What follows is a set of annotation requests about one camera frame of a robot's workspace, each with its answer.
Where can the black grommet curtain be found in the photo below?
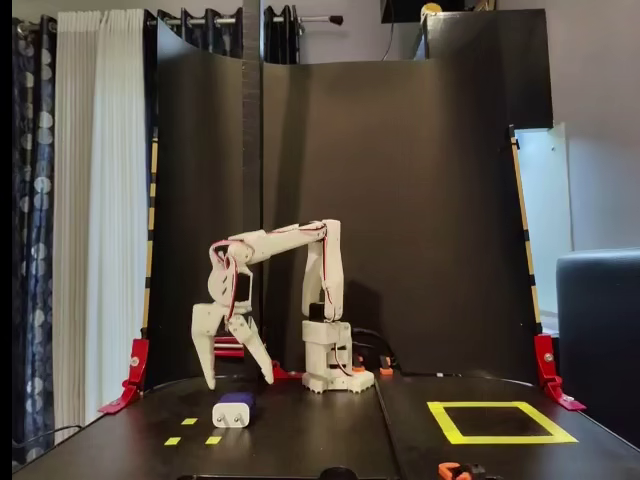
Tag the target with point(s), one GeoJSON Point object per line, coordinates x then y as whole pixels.
{"type": "Point", "coordinates": [220, 35]}

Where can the yellow tape square outline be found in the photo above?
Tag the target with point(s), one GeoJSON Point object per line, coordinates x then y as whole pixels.
{"type": "Point", "coordinates": [500, 440]}

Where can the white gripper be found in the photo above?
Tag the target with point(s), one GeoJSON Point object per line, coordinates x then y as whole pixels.
{"type": "Point", "coordinates": [209, 317]}

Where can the blue white charger block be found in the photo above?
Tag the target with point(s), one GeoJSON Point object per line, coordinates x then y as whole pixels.
{"type": "Point", "coordinates": [230, 415]}

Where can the red table clamp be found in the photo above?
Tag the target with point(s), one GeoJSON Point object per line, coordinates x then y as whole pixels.
{"type": "Point", "coordinates": [139, 360]}
{"type": "Point", "coordinates": [544, 355]}

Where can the yellow round object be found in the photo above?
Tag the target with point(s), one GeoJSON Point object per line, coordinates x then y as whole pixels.
{"type": "Point", "coordinates": [431, 9]}

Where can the red screw clamp silver rod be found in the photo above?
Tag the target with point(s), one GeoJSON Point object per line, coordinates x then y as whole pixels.
{"type": "Point", "coordinates": [225, 348]}

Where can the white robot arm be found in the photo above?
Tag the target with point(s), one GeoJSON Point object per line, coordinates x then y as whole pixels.
{"type": "Point", "coordinates": [330, 280]}

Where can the yellow black striped stick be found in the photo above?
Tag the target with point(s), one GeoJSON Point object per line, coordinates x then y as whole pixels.
{"type": "Point", "coordinates": [151, 220]}
{"type": "Point", "coordinates": [525, 227]}

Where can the silver curtain rod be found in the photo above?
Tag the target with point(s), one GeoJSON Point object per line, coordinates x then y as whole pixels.
{"type": "Point", "coordinates": [315, 20]}

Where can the orange black spring clamp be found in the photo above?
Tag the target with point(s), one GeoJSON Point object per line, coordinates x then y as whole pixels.
{"type": "Point", "coordinates": [447, 471]}
{"type": "Point", "coordinates": [356, 370]}
{"type": "Point", "coordinates": [385, 371]}

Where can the dark blue patterned curtain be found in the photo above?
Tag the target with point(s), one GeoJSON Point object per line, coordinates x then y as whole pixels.
{"type": "Point", "coordinates": [32, 200]}

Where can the black corrugated backdrop board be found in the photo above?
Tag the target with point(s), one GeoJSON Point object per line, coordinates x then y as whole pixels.
{"type": "Point", "coordinates": [400, 200]}

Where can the white curtain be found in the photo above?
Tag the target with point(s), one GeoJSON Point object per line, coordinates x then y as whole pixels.
{"type": "Point", "coordinates": [100, 200]}

